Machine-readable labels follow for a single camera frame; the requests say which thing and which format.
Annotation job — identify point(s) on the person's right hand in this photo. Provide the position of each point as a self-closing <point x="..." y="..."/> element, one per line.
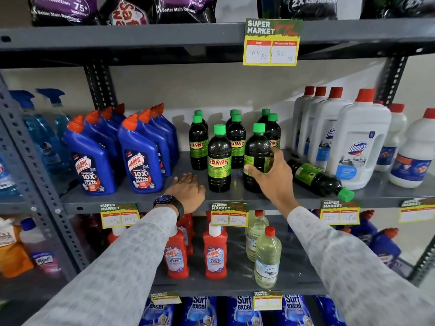
<point x="278" y="186"/>

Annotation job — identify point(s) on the person's left hand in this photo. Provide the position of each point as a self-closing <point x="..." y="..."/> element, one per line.
<point x="187" y="195"/>

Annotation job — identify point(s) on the dark green bottle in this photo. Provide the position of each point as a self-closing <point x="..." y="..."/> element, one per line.
<point x="219" y="149"/>
<point x="319" y="181"/>
<point x="256" y="149"/>

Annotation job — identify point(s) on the row of green bottles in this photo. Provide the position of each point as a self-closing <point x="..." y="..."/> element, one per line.
<point x="198" y="145"/>

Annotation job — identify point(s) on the grey metal shelf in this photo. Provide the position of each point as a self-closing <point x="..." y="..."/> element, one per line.
<point x="136" y="38"/>

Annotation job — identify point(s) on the person's right forearm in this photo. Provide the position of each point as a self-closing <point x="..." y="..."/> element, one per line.
<point x="357" y="275"/>

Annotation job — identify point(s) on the person's left forearm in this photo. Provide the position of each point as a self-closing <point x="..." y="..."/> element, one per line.
<point x="112" y="268"/>

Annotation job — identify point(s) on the clear pale bottle red cap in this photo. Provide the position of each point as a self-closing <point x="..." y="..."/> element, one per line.
<point x="253" y="234"/>
<point x="267" y="261"/>

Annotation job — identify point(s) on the small white bottle red cap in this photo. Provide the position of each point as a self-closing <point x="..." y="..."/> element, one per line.
<point x="411" y="156"/>
<point x="394" y="132"/>

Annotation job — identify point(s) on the orange bottle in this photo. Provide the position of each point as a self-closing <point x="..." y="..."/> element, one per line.
<point x="15" y="261"/>

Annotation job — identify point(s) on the black wristwatch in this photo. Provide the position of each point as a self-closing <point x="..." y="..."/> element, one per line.
<point x="164" y="200"/>

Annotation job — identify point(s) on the small yellow price tag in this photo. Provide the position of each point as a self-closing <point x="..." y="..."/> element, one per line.
<point x="267" y="302"/>
<point x="340" y="215"/>
<point x="165" y="298"/>
<point x="418" y="212"/>
<point x="119" y="218"/>
<point x="229" y="217"/>

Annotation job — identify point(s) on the large white jug red cap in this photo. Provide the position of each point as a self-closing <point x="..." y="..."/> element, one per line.
<point x="298" y="115"/>
<point x="328" y="125"/>
<point x="312" y="115"/>
<point x="357" y="139"/>

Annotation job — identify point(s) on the group of blue cleaner bottles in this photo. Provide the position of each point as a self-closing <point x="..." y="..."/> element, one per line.
<point x="88" y="156"/>
<point x="385" y="247"/>

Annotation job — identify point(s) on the large yellow green price tag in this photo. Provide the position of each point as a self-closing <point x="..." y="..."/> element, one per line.
<point x="272" y="47"/>

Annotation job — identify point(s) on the grey slotted metal rack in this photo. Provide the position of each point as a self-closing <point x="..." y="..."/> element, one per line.
<point x="17" y="207"/>

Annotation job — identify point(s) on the blue black detergent pouch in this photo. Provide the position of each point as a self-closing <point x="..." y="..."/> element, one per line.
<point x="299" y="6"/>
<point x="397" y="6"/>

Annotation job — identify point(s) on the white packet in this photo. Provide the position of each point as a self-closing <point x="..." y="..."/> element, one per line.
<point x="6" y="232"/>

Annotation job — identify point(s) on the purple detergent pouch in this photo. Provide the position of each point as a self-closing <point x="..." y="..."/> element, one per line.
<point x="64" y="10"/>
<point x="185" y="8"/>

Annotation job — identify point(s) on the black red detergent pouch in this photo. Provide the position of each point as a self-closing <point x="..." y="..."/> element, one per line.
<point x="125" y="13"/>

